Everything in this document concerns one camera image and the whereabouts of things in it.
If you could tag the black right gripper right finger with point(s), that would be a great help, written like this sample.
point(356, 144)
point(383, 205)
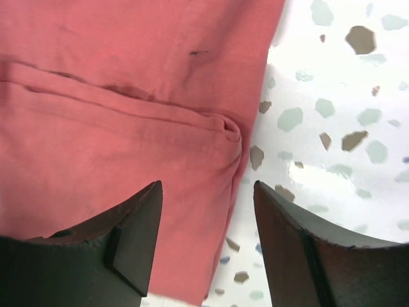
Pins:
point(310, 261)

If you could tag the salmon pink t shirt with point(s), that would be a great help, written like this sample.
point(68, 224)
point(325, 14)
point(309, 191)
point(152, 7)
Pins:
point(101, 98)

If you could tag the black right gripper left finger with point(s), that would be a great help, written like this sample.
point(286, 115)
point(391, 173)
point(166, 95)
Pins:
point(103, 261)

